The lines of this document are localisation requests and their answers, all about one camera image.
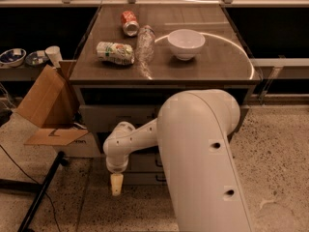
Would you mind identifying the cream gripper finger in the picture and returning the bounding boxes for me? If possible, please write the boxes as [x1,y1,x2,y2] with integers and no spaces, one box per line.
[110,173,124,196]

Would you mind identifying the grey drawer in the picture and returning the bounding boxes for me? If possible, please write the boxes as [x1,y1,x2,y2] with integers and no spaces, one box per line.
[127,150,163,173]
[79,104,160,132]
[124,173,166,186]

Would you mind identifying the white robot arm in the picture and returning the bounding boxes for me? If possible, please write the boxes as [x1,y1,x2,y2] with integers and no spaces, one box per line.
[103,89,254,232]

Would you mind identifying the grey drawer cabinet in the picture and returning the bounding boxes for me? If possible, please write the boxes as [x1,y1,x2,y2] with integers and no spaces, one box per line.
[69,3,262,187]

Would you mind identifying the brown cardboard box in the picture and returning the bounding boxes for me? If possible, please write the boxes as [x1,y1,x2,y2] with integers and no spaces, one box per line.
[15,66,88,146]

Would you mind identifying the black metal stand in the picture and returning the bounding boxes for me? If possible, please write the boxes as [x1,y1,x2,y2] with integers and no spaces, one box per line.
[0,152,68,232]

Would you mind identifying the crushed green white can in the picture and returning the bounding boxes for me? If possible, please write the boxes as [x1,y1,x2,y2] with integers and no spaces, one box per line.
[96,42,134,66]

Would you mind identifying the white paper cup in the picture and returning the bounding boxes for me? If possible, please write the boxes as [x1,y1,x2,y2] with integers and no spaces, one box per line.
[45,45,62,68]

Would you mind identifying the blue white bowl right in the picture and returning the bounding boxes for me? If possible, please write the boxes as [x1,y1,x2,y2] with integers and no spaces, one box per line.
[25,50,49,67]

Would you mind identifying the blue white bowl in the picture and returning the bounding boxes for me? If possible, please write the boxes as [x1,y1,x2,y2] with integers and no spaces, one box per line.
[25,50,49,67]
[0,48,26,68]

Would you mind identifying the clear plastic bottle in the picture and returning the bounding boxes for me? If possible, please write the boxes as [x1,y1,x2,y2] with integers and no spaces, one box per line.
[135,25,155,63]

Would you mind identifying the red soda can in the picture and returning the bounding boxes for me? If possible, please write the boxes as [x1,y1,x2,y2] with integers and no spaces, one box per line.
[121,11,139,37]

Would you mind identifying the blue white bowl left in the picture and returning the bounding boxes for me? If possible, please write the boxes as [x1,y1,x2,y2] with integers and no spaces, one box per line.
[0,48,26,68]

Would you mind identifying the black floor cable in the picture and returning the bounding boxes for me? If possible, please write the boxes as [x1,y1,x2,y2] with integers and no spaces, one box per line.
[0,144,62,232]

